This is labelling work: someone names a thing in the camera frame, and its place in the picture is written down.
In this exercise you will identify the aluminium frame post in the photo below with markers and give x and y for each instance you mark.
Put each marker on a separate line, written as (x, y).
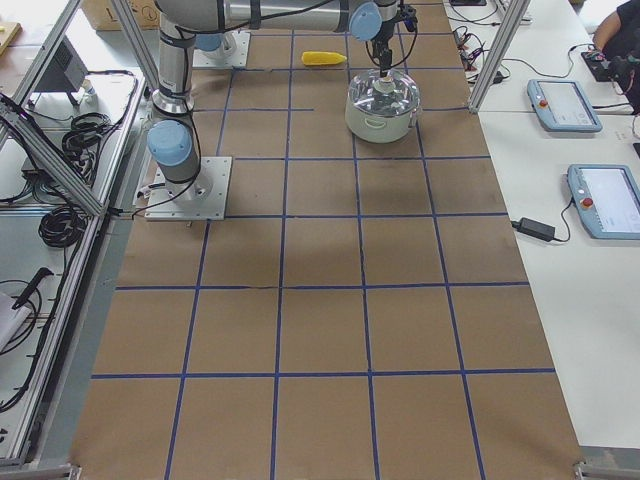
(500, 44)

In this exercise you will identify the far blue teach pendant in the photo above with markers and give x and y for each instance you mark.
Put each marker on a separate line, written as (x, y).
(562, 106)

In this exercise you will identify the aluminium frame diagonal strut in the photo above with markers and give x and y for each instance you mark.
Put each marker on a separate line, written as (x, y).
(45, 155)

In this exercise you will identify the glass pot lid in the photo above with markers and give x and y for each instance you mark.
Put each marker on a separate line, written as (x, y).
(392, 95)

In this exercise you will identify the grey electronics box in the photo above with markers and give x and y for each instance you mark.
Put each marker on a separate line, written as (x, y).
(65, 73)

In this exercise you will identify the blue teach pendant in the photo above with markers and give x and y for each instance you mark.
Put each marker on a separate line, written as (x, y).
(606, 199)
(562, 106)

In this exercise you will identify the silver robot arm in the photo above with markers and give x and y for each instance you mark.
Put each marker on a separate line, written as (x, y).
(173, 142)
(214, 48)

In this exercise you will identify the cardboard box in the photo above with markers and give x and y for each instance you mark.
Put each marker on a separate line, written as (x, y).
(101, 14)

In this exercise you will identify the pale green cooking pot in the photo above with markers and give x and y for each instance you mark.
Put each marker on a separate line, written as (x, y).
(375, 129)

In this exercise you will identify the black power adapter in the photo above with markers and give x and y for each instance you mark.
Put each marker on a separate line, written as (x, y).
(535, 229)

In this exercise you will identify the near blue teach pendant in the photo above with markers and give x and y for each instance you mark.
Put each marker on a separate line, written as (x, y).
(606, 199)

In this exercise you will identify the seated person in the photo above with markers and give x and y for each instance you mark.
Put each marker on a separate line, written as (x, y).
(618, 34)

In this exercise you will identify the yellow corn cob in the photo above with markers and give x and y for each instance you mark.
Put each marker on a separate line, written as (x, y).
(322, 58)

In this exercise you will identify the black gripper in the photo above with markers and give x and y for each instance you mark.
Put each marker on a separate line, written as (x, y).
(383, 48)

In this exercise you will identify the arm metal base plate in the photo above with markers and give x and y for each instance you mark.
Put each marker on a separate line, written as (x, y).
(205, 199)
(237, 61)

